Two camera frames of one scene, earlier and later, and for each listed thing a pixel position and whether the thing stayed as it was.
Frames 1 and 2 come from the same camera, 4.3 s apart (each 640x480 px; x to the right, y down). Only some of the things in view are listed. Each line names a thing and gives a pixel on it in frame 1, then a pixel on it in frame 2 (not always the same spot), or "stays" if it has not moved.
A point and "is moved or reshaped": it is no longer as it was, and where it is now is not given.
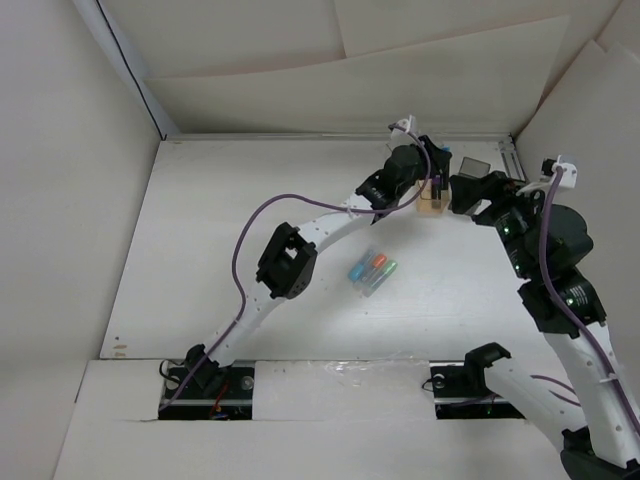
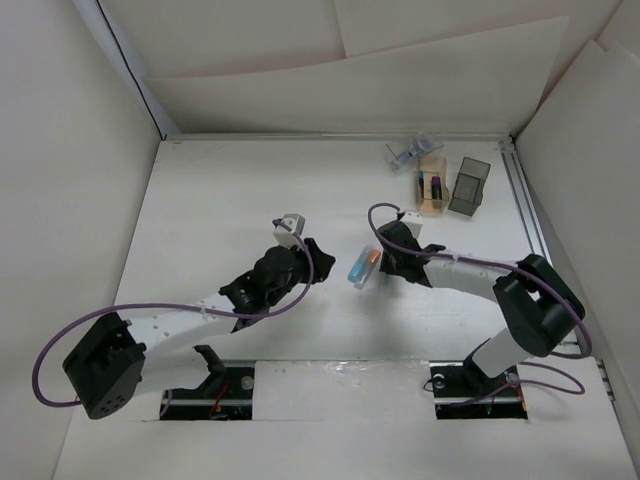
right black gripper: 466,191 -> 386,265
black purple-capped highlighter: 436,187 stays
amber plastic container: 427,206 stays
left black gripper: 439,158 -> 322,261
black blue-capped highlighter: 436,195 is moved or reshaped
